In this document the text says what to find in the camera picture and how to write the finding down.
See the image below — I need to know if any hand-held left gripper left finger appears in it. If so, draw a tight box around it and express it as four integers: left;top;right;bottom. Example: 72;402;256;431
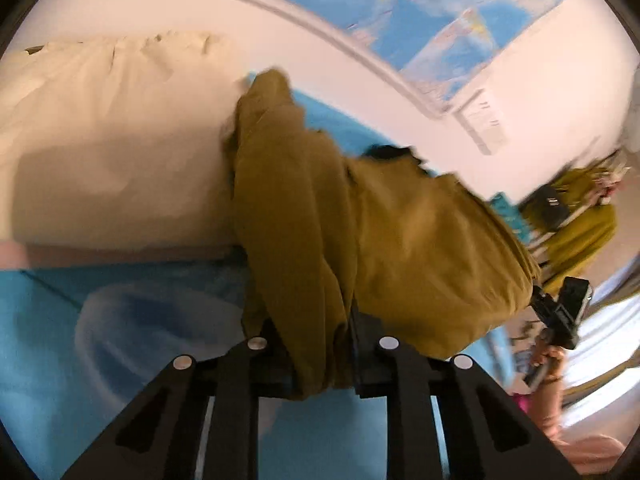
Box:
62;320;296;480

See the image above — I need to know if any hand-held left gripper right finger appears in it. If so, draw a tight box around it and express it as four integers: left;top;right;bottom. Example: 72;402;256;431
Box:
350;305;583;480

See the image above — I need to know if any olive green jacket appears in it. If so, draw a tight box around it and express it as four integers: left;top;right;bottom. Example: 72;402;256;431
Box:
222;67;543;401

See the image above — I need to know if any person's right forearm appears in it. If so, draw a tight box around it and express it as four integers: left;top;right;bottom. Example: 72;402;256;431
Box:
530;380;626;476

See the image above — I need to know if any person's right hand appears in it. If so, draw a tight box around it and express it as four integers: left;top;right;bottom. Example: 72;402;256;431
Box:
530;341;567;386

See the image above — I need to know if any olive hanging cloth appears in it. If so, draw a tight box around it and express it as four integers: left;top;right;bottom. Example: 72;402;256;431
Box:
522;167;618;296

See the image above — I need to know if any black handbag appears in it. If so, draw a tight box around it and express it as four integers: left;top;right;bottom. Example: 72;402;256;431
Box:
520;184;571;233

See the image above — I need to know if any teal perforated plastic rack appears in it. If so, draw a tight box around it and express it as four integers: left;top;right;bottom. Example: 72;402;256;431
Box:
487;192;531;256

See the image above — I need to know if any blue jellyfish printed bed sheet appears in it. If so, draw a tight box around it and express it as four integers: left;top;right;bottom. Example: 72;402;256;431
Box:
0;72;506;480

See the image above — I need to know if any pink folded cloth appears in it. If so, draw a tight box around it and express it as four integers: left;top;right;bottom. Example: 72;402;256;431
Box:
0;240;241;271

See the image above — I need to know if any cream folded cloth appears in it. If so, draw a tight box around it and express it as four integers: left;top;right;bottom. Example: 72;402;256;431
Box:
0;30;251;251

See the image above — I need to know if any colourful wall map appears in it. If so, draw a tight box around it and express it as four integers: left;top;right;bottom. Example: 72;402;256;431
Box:
50;0;583;121

